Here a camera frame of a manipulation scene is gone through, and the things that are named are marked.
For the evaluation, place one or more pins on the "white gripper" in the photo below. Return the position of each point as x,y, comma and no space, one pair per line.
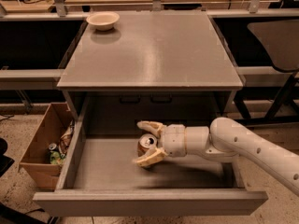
173,139

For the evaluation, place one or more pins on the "orange soda can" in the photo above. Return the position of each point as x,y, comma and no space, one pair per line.
146,142

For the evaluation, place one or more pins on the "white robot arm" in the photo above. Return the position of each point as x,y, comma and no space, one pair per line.
222,141

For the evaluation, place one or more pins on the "open grey top drawer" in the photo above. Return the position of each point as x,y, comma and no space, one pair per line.
99,177

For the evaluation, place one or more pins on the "grey drawer cabinet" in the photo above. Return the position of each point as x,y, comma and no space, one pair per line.
161,65

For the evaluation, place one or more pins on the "green can in box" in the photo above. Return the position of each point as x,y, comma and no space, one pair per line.
56,157

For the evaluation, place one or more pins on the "crumpled wrapper in box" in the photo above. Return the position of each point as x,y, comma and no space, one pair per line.
65,139

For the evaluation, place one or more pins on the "cardboard box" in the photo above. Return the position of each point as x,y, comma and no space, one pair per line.
36,159

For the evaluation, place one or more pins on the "white bowl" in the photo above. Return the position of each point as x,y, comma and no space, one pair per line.
103,21

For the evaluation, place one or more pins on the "black object at left edge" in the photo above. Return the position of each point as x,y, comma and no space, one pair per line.
5,161

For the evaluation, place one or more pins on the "grey chair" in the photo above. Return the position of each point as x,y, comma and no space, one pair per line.
280,39

